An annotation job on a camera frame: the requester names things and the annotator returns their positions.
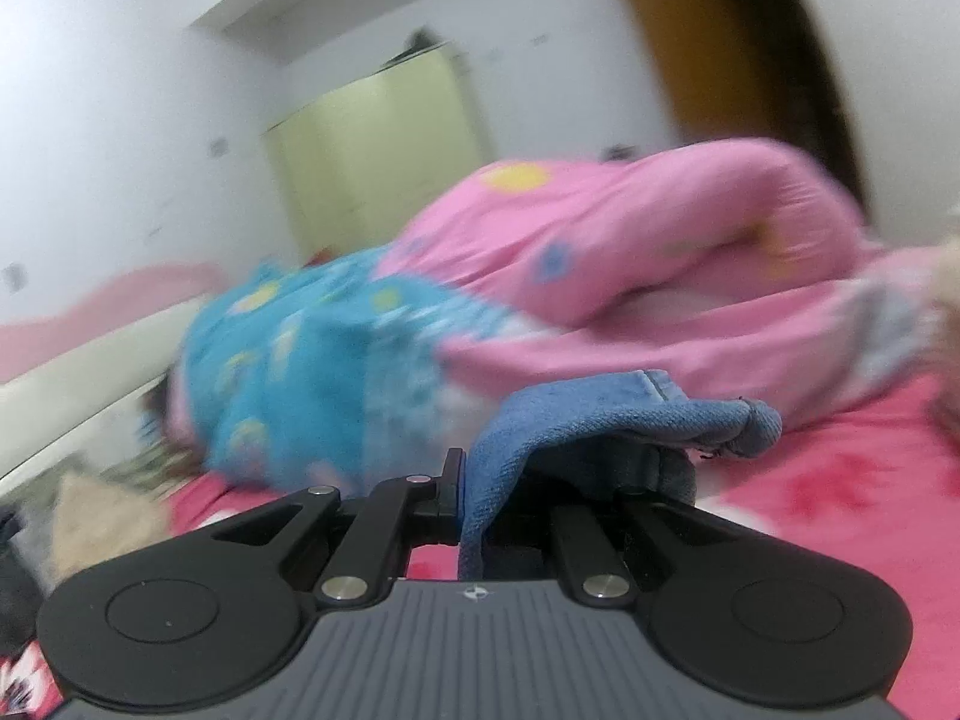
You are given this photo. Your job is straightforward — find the blue and pink floral quilt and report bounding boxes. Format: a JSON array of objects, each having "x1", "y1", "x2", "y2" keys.
[{"x1": 166, "y1": 139, "x2": 938, "y2": 488}]

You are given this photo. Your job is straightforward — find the wooden door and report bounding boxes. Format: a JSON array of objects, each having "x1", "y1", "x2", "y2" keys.
[{"x1": 604, "y1": 0, "x2": 871, "y2": 211}]

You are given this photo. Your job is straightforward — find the beige pants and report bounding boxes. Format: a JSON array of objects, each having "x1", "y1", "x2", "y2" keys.
[{"x1": 49, "y1": 469, "x2": 170, "y2": 578}]

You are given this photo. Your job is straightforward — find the blue jeans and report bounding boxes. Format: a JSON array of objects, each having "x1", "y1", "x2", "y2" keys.
[{"x1": 456, "y1": 369, "x2": 782, "y2": 582}]

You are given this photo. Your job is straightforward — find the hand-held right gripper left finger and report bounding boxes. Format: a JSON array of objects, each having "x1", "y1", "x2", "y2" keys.
[{"x1": 214, "y1": 448, "x2": 466, "y2": 608}]

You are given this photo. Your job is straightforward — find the pink and white headboard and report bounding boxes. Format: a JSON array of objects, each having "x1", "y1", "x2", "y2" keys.
[{"x1": 0, "y1": 262, "x2": 233, "y2": 496}]

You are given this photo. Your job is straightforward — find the pink floral bed blanket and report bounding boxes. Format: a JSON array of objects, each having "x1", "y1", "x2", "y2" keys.
[{"x1": 0, "y1": 375, "x2": 960, "y2": 720}]

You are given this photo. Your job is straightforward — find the sleeping person head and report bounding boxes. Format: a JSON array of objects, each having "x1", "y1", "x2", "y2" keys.
[{"x1": 139, "y1": 382, "x2": 196, "y2": 458}]

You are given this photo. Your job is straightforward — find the pale yellow wardrobe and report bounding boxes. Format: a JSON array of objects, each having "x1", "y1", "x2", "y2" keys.
[{"x1": 259, "y1": 41, "x2": 496, "y2": 263}]

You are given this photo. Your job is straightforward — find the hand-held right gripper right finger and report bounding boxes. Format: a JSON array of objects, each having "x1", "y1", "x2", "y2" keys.
[{"x1": 551, "y1": 490, "x2": 721, "y2": 608}]

